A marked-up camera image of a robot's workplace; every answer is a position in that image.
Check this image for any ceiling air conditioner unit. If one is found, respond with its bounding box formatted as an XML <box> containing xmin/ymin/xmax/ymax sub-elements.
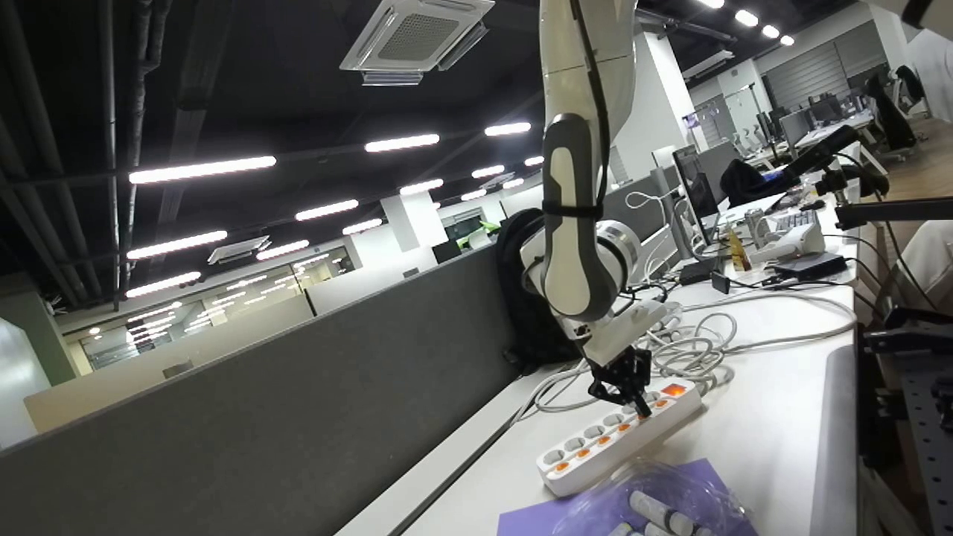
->
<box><xmin>339</xmin><ymin>0</ymin><xmax>493</xmax><ymax>90</ymax></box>

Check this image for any white six-socket extension cord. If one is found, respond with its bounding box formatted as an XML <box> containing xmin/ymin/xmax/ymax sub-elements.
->
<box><xmin>532</xmin><ymin>376</ymin><xmax>709</xmax><ymax>500</ymax></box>

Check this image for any grey coiled power cable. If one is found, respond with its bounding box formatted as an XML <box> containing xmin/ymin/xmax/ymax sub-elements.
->
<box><xmin>529</xmin><ymin>285</ymin><xmax>858</xmax><ymax>418</ymax></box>

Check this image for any grey partition panel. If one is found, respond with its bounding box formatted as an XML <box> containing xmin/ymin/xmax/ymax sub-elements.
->
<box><xmin>0</xmin><ymin>250</ymin><xmax>514</xmax><ymax>536</ymax></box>

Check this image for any purple mat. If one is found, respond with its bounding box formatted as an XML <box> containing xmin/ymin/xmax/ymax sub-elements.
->
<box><xmin>498</xmin><ymin>458</ymin><xmax>758</xmax><ymax>536</ymax></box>

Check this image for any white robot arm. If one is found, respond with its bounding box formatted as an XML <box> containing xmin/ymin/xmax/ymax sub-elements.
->
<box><xmin>540</xmin><ymin>0</ymin><xmax>651</xmax><ymax>418</ymax></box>

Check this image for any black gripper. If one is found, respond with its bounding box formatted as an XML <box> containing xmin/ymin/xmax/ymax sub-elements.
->
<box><xmin>586</xmin><ymin>348</ymin><xmax>651</xmax><ymax>418</ymax></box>

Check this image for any black camera arm stand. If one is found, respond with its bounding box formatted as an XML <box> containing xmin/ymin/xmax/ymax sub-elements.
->
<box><xmin>776</xmin><ymin>126</ymin><xmax>953</xmax><ymax>229</ymax></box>

